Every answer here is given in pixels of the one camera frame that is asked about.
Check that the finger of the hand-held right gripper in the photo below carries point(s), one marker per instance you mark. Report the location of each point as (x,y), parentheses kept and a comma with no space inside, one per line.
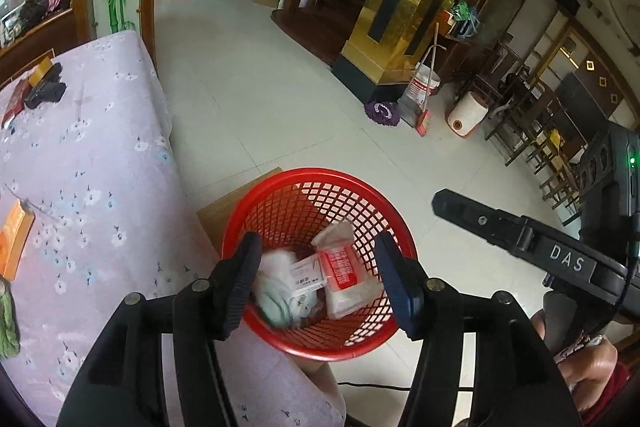
(570,322)
(500,227)

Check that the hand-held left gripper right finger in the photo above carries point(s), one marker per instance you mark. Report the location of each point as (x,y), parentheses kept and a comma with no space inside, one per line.
(395,277)

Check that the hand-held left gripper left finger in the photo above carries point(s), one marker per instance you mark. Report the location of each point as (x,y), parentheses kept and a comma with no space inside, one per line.
(240,287)

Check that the white knit glove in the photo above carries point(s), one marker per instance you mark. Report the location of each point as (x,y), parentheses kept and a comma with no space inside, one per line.
(275,264)

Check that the white red-printed paper bag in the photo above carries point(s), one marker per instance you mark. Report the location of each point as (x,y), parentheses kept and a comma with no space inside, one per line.
(345,267)

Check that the white labelled paper slip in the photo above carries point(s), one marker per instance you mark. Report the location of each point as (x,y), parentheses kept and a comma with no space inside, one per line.
(307,277)

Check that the red plastic wastebasket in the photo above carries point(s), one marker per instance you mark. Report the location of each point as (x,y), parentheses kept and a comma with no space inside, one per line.
(310,202)

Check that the plain cardboard box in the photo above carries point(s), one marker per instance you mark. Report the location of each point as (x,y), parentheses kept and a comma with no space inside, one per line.
(215,217)

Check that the row of wooden chairs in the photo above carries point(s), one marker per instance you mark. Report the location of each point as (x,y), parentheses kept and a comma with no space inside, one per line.
(525,127)

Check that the white cylinder with orange base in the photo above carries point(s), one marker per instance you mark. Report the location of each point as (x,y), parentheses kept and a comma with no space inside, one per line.
(467,112)

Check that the broom and dustpan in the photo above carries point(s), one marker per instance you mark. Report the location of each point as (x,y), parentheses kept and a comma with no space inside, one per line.
(422,122)

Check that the white bucket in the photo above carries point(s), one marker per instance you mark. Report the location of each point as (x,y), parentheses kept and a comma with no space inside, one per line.
(420,87)

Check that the purple mop head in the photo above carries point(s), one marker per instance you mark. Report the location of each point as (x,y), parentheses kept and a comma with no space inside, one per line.
(382,112)

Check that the green shopping bag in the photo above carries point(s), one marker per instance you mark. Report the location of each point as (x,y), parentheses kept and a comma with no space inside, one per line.
(462,19)

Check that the orange packet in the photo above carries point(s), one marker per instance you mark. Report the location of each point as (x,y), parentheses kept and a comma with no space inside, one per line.
(15,237)

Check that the green cloth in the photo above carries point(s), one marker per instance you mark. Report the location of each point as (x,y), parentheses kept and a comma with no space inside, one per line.
(7,322)

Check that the black case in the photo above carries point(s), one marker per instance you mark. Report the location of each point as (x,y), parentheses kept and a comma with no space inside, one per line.
(45,92)

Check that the red booklet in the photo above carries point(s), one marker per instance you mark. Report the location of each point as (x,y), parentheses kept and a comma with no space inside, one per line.
(15,99)

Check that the yellow packet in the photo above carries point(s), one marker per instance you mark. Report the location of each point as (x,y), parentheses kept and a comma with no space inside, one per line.
(42,69)

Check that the wooden sideboard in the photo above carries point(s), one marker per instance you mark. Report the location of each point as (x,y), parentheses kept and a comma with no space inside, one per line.
(45,34)

